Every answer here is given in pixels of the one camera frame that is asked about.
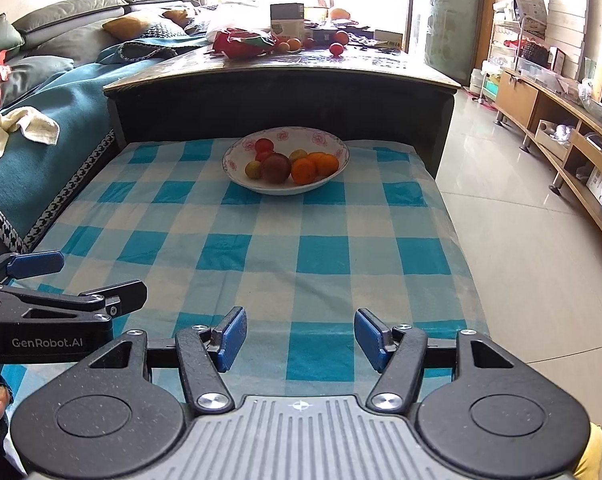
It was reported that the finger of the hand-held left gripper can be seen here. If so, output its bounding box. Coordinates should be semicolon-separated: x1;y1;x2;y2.
0;280;148;322
0;249;66;281

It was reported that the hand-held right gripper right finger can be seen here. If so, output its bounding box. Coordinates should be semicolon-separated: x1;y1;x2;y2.
353;307;524;416

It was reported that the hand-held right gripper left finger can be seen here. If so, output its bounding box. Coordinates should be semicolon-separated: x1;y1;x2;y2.
78;306;248;416

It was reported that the white floral bowl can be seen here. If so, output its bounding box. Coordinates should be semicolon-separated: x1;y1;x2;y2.
222;126;348;196

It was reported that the large orange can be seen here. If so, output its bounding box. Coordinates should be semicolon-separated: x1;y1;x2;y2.
291;158;316;185

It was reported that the medium orange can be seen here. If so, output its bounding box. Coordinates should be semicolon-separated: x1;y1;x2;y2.
313;154;340;177

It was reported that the blue checked tablecloth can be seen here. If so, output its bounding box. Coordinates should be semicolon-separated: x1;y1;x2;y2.
1;137;492;403

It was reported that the cream towel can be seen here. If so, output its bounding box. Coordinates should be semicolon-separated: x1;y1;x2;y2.
0;106;61;171

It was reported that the teal blanket with houndstooth trim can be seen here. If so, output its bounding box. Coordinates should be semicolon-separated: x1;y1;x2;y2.
0;42;207;256

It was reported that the dark red round fruit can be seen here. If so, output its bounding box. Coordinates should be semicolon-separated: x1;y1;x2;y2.
261;153;292;184

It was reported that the dark crochet cloth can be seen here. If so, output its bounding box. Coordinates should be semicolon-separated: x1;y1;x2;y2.
117;39;182;61

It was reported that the grey sofa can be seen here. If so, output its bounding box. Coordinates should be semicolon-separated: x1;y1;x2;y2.
0;0;202;121

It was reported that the dark coffee table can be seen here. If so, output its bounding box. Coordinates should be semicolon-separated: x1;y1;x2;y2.
102;42;462;181

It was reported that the yellow cloth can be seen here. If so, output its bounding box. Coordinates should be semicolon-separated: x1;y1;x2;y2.
571;422;602;480

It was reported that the mustard yellow pillow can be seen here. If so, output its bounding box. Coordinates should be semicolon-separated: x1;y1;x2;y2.
102;14;154;41

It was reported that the dark patterned pillow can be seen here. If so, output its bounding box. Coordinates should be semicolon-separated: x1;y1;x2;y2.
141;19;189;40

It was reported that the red bag with green print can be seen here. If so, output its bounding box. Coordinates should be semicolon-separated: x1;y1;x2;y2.
212;27;277;58

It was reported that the wooden media cabinet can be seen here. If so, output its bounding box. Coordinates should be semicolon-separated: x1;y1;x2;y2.
495;67;602;256

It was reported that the white plastic bag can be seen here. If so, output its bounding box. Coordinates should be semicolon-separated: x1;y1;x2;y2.
193;5;272;36

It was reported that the white storage rack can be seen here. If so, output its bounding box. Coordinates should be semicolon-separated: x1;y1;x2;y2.
468;15;522;103

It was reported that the cardboard box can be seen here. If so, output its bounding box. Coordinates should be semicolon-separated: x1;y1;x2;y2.
270;2;306;38

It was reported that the pale green curtain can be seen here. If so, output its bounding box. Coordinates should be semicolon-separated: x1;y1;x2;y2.
426;0;482;86

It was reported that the printed wall calendar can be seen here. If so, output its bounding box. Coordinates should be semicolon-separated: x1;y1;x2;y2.
510;0;549;41

